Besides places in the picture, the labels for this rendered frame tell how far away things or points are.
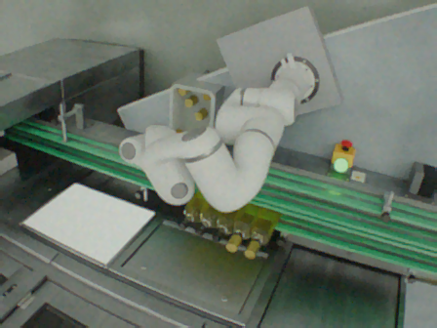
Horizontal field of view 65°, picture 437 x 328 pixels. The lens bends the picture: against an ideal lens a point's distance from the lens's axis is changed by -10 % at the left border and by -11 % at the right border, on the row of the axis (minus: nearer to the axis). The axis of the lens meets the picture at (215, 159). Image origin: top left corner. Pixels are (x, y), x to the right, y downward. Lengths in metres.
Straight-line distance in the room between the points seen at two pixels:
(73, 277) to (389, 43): 1.23
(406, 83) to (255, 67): 0.48
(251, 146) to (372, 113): 0.62
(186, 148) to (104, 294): 0.66
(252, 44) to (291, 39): 0.13
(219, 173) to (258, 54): 0.60
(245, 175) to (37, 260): 0.86
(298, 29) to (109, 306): 1.00
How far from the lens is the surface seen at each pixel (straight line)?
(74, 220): 1.47
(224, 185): 0.72
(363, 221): 1.27
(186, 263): 1.27
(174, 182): 0.78
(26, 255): 1.41
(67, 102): 1.91
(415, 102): 1.27
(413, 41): 1.23
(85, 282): 1.25
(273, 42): 1.21
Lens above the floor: 1.96
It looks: 54 degrees down
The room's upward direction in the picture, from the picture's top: 137 degrees counter-clockwise
